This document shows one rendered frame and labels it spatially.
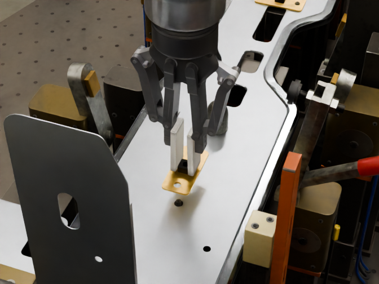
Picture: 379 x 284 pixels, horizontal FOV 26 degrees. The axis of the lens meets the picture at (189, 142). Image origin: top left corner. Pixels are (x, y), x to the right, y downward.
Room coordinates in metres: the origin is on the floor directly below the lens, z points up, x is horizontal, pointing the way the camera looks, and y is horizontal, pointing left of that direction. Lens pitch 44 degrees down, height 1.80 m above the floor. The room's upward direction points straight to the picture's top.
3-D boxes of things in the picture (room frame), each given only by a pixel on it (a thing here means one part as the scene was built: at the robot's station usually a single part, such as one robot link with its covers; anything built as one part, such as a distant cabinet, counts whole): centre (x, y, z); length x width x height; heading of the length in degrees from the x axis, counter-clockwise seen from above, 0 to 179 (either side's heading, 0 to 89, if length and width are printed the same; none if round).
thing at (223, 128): (0.87, -0.04, 1.02); 0.03 x 0.03 x 0.07
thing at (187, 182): (0.75, 0.01, 1.04); 0.08 x 0.04 x 0.01; 160
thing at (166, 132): (0.76, 0.03, 1.10); 0.03 x 0.01 x 0.05; 70
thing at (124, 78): (1.00, 0.11, 0.84); 0.10 x 0.05 x 0.29; 70
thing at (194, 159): (0.74, -0.01, 1.08); 0.03 x 0.01 x 0.07; 160
